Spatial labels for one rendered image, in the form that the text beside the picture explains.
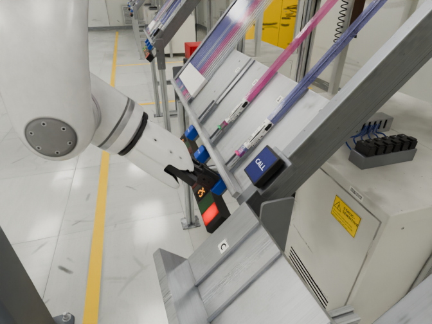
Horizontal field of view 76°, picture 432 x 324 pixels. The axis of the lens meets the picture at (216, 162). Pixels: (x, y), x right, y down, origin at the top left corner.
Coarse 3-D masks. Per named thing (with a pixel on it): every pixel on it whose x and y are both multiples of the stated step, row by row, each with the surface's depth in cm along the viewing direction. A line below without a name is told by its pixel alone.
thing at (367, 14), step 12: (384, 0) 41; (372, 12) 42; (360, 24) 42; (348, 36) 43; (336, 48) 43; (324, 60) 44; (312, 72) 44; (300, 84) 45; (288, 96) 46; (276, 108) 47; (288, 108) 46; (276, 120) 47; (240, 156) 49
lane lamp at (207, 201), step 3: (207, 195) 53; (210, 195) 52; (204, 198) 53; (207, 198) 53; (210, 198) 52; (201, 201) 54; (204, 201) 53; (207, 201) 52; (210, 201) 52; (213, 201) 51; (198, 204) 54; (201, 204) 53; (204, 204) 52; (207, 204) 52; (210, 204) 51; (201, 207) 53; (204, 207) 52; (207, 207) 51; (201, 210) 52; (204, 210) 52; (201, 213) 52
